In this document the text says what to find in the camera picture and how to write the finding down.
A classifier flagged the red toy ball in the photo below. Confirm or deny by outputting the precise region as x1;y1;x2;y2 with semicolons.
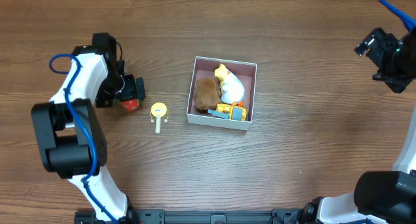
122;99;140;111

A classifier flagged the yellow wooden rattle drum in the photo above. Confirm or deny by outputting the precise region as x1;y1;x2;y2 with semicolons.
149;102;169;134

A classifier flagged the brown plush bear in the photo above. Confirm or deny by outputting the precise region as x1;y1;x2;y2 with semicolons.
193;77;222;112

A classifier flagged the yellow toy bulldozer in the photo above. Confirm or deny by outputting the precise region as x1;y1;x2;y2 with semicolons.
207;103;247;121

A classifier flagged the white plush duck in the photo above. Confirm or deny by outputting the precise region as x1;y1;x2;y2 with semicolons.
214;64;245;107

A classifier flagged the white box pink interior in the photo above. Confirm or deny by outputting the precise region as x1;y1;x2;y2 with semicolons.
187;56;257;131

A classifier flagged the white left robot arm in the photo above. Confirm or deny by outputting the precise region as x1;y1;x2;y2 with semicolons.
31;41;146;223

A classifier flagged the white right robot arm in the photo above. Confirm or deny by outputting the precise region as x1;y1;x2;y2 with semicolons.
297;28;415;223

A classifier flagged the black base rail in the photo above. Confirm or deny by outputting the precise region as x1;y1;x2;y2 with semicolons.
73;208;306;224

